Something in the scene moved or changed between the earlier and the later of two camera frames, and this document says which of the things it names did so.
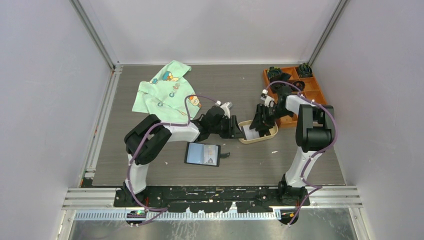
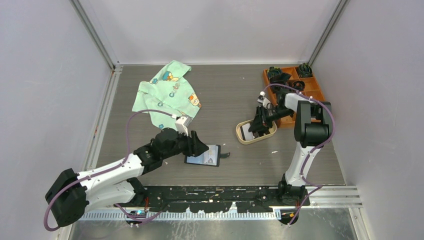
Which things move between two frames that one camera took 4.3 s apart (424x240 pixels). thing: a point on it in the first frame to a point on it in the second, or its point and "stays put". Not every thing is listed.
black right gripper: (261, 124) stays put
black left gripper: (233, 131) to (194, 146)
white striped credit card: (250, 133) stays put
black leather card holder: (204, 154) stays put
